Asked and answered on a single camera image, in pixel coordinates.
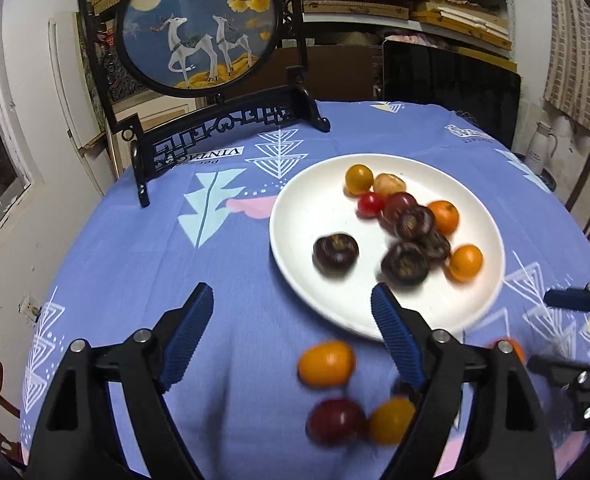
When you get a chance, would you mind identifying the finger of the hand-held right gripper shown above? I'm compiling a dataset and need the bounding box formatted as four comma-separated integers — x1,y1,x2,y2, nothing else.
526,354,590,433
544,267,590,318

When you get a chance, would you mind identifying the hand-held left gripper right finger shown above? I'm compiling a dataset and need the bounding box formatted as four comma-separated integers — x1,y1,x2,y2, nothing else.
370,282,558,480

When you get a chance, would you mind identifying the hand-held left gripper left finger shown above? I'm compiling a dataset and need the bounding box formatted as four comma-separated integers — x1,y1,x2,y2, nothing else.
30,282,214,480

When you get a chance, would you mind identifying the orange cherry tomato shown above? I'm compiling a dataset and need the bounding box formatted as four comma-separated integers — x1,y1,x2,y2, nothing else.
368,396,416,445
297,341,356,387
490,337,527,366
344,164,374,197
447,244,484,283

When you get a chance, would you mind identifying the dark brown water chestnut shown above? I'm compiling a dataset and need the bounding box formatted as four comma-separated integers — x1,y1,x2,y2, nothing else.
381,241,430,285
395,206,436,241
313,233,360,276
415,230,452,266

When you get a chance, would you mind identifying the dark red tomato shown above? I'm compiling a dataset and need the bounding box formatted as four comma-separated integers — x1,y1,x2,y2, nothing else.
307,398,368,445
382,192,418,233

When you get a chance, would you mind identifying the orange mandarin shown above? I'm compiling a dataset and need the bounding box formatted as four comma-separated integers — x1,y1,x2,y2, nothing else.
427,200,460,236

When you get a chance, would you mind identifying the small red cherry tomato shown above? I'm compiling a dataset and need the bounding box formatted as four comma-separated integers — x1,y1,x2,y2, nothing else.
357,192,386,218

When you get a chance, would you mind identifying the tan round longan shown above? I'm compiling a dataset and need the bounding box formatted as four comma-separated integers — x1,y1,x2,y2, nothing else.
373,173,406,200

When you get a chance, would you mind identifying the white round plate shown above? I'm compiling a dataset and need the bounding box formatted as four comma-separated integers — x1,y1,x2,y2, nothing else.
269,153,506,343

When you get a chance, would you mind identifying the blue printed tablecloth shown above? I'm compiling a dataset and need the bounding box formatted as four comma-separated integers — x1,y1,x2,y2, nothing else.
20,100,590,480

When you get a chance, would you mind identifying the white thermos jug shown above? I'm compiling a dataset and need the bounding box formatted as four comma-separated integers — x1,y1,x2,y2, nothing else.
525,121,560,173

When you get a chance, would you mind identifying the black flat panel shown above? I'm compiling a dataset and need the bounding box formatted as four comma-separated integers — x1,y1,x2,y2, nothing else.
382,40,522,151

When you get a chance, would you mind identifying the beige checked curtain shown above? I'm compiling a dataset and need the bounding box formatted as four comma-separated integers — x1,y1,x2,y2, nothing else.
542,0,590,151

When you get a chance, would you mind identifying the cream framed panel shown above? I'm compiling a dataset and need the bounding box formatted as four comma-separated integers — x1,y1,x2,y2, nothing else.
110,95,198,171

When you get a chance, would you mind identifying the brown cardboard sheet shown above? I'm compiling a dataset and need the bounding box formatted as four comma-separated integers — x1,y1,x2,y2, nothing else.
277,42,386,102

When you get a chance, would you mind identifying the stack of yellow flat boxes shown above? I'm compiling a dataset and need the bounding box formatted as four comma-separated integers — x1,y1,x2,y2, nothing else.
410,0,512,57

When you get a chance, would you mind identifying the pink cloth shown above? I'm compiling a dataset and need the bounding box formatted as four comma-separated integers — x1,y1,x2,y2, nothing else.
385,32,446,47

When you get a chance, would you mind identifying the round deer screen ornament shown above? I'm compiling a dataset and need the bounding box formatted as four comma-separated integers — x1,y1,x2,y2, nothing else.
77,0,332,208

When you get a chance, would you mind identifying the white shelf unit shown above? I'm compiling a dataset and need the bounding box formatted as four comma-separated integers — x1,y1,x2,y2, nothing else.
300,0,518,76

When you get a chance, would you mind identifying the white wall conduit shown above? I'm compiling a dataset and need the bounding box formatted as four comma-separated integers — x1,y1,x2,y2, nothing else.
50,19,83,151

